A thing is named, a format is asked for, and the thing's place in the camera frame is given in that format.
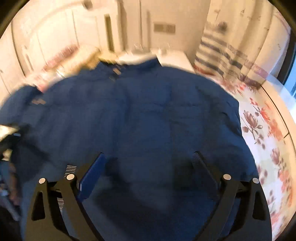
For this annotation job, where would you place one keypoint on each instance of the blue puffer jacket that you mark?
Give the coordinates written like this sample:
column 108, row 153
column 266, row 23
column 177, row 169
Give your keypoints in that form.
column 150, row 111

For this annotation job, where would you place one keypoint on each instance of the patterned light curtain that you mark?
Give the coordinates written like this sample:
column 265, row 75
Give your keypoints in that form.
column 254, row 30

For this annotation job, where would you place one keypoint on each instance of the striped pillow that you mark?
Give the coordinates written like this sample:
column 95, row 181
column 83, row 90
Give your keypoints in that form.
column 212, row 51

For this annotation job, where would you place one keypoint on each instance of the window pane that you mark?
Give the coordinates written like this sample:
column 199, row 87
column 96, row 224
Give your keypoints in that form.
column 291, row 85

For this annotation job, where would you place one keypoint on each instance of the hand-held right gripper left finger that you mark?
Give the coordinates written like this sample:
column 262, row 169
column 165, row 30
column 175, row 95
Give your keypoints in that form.
column 92, row 171

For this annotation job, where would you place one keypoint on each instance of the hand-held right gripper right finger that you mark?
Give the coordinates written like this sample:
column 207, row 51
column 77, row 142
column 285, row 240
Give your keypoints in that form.
column 204, row 168

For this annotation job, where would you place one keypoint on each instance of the white bed headboard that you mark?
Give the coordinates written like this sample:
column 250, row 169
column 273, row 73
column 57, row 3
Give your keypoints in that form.
column 57, row 30

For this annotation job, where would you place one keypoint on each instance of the floral bedsheet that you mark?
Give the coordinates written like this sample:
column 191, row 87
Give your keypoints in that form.
column 261, row 139

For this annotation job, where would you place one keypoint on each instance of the wall switch panel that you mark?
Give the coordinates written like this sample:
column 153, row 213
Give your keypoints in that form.
column 164, row 27

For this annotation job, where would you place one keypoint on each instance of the white nightstand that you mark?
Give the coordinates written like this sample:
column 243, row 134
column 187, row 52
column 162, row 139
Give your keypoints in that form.
column 173, row 59

